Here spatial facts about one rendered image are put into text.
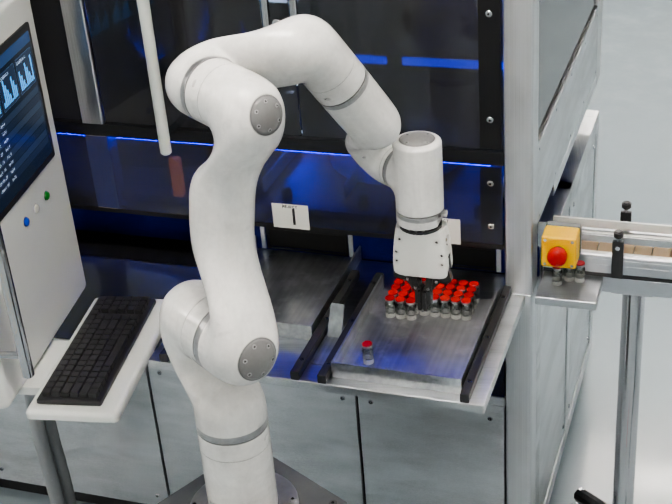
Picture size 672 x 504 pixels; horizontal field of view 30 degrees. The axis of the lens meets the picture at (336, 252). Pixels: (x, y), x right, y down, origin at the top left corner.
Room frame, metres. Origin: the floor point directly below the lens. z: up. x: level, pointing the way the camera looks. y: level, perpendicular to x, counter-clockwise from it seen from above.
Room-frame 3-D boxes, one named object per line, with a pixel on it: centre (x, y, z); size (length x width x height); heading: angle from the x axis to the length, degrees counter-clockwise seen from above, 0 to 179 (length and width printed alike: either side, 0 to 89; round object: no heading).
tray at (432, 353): (2.14, -0.15, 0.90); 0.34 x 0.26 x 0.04; 159
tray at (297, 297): (2.36, 0.12, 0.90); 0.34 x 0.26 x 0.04; 159
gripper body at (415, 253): (1.93, -0.15, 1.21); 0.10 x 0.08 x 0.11; 69
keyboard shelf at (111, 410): (2.31, 0.56, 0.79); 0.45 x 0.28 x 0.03; 168
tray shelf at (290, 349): (2.24, -0.01, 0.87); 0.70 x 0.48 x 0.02; 69
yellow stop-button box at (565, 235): (2.27, -0.47, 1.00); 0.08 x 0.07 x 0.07; 159
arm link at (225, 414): (1.71, 0.21, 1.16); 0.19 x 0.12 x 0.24; 36
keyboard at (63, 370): (2.30, 0.53, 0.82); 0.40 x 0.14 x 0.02; 168
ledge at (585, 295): (2.30, -0.50, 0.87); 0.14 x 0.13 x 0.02; 159
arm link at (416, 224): (1.93, -0.15, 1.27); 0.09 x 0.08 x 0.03; 69
